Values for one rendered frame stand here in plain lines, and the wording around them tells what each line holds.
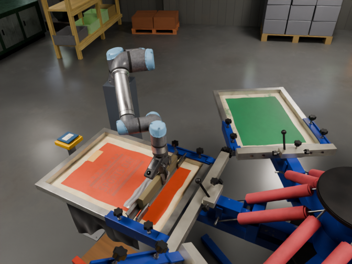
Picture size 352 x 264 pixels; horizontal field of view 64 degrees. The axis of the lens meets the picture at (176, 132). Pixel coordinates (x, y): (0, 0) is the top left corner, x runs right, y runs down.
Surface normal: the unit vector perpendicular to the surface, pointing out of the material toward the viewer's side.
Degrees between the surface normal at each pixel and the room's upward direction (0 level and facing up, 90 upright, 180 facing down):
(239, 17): 90
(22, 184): 0
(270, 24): 90
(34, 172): 0
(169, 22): 90
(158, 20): 90
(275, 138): 0
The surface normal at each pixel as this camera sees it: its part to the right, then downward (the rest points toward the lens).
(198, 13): -0.22, 0.58
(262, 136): -0.03, -0.81
